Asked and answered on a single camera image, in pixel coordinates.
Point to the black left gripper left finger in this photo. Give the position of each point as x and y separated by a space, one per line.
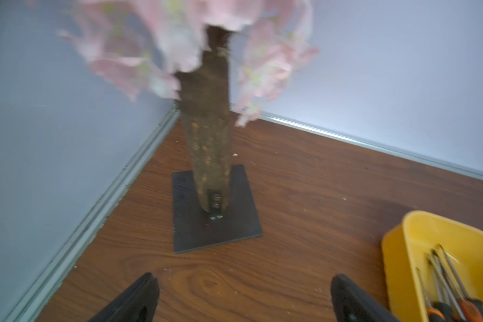
137 303

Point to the small green handled screwdriver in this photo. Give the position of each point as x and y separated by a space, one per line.
467 281

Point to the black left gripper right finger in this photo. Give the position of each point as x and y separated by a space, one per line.
352 303

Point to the yellow plastic storage box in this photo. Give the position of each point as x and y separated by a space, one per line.
407 246

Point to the small black precision screwdriver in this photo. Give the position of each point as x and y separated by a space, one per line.
442 302

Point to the small orange precision screwdriver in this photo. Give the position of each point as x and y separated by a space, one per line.
433 314

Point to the orange handled screwdriver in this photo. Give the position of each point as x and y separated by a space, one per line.
455 300

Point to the pink artificial blossom tree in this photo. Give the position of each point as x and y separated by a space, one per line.
210 57

